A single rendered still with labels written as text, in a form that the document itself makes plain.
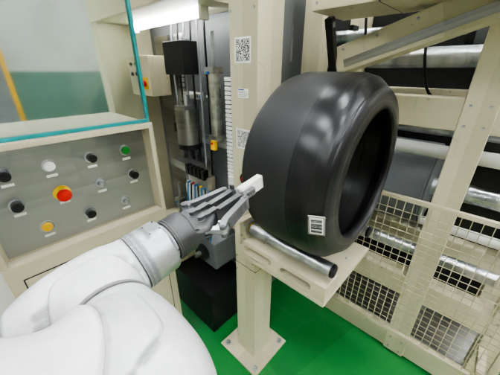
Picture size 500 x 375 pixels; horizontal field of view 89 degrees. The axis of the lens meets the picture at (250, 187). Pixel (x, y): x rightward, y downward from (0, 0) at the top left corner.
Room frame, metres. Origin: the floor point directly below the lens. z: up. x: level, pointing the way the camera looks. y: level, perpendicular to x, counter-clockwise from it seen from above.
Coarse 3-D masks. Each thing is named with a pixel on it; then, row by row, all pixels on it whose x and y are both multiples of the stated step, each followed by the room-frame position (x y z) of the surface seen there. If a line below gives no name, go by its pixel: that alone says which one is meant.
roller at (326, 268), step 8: (256, 224) 0.82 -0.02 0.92; (248, 232) 0.81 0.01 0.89; (256, 232) 0.78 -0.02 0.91; (264, 232) 0.77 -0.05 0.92; (264, 240) 0.75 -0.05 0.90; (272, 240) 0.73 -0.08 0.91; (280, 240) 0.72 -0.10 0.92; (280, 248) 0.70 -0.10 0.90; (288, 248) 0.69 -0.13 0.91; (296, 248) 0.68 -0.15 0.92; (296, 256) 0.66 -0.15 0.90; (304, 256) 0.64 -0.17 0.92; (312, 256) 0.64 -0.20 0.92; (312, 264) 0.62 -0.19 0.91; (320, 264) 0.61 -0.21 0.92; (328, 264) 0.60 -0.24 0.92; (320, 272) 0.60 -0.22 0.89; (328, 272) 0.58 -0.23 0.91
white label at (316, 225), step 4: (308, 216) 0.52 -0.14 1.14; (312, 216) 0.52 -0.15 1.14; (316, 216) 0.51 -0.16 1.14; (308, 220) 0.52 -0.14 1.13; (312, 220) 0.52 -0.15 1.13; (316, 220) 0.51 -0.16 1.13; (320, 220) 0.51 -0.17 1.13; (324, 220) 0.51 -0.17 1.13; (308, 224) 0.52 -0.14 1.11; (312, 224) 0.52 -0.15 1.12; (316, 224) 0.52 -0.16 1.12; (320, 224) 0.51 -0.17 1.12; (324, 224) 0.51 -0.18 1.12; (308, 228) 0.53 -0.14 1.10; (312, 228) 0.52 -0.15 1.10; (316, 228) 0.52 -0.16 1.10; (320, 228) 0.52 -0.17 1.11; (324, 228) 0.51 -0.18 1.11; (308, 232) 0.53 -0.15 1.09; (312, 232) 0.52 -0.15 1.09; (316, 232) 0.52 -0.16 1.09; (320, 232) 0.52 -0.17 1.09; (324, 232) 0.51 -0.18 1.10
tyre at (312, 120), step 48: (288, 96) 0.70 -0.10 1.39; (336, 96) 0.62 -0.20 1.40; (384, 96) 0.69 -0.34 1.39; (288, 144) 0.59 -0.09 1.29; (336, 144) 0.55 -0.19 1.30; (384, 144) 0.90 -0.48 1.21; (288, 192) 0.55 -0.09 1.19; (336, 192) 0.54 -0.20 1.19; (288, 240) 0.61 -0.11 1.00; (336, 240) 0.58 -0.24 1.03
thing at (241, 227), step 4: (244, 216) 0.83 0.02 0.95; (248, 216) 0.83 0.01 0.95; (240, 220) 0.80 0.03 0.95; (244, 220) 0.80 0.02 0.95; (248, 220) 0.82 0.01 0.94; (252, 220) 0.83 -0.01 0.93; (236, 224) 0.80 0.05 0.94; (240, 224) 0.79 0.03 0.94; (244, 224) 0.80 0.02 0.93; (248, 224) 0.81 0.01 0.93; (236, 228) 0.80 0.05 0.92; (240, 228) 0.79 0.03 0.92; (244, 228) 0.80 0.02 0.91; (236, 232) 0.80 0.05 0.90; (240, 232) 0.79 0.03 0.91; (244, 232) 0.80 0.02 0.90; (236, 236) 0.80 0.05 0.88; (240, 236) 0.79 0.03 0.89; (244, 236) 0.80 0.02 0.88; (248, 236) 0.82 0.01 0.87; (236, 240) 0.80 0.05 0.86; (240, 240) 0.79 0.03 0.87
